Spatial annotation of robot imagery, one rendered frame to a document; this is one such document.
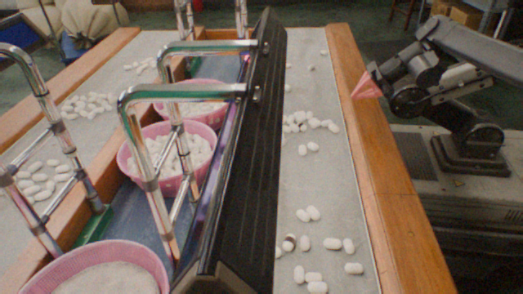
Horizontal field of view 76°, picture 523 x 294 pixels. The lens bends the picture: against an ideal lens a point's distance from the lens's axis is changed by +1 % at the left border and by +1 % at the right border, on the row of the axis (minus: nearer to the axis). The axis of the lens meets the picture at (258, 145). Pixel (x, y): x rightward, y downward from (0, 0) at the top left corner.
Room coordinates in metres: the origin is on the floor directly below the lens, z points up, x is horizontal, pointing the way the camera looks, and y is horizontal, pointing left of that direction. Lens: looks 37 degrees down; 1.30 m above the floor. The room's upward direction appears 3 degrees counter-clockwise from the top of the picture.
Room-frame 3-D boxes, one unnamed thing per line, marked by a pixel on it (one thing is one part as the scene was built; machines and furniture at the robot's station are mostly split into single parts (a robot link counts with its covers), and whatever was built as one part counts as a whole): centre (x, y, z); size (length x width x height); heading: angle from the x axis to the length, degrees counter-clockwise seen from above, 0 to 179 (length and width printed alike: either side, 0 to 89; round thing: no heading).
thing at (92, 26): (3.48, 1.60, 0.40); 0.74 x 0.56 x 0.38; 179
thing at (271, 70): (0.42, 0.00, 1.08); 0.62 x 0.08 x 0.07; 173
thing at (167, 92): (0.44, 0.08, 0.90); 0.20 x 0.19 x 0.45; 173
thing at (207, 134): (0.73, 0.24, 0.72); 0.27 x 0.27 x 0.10
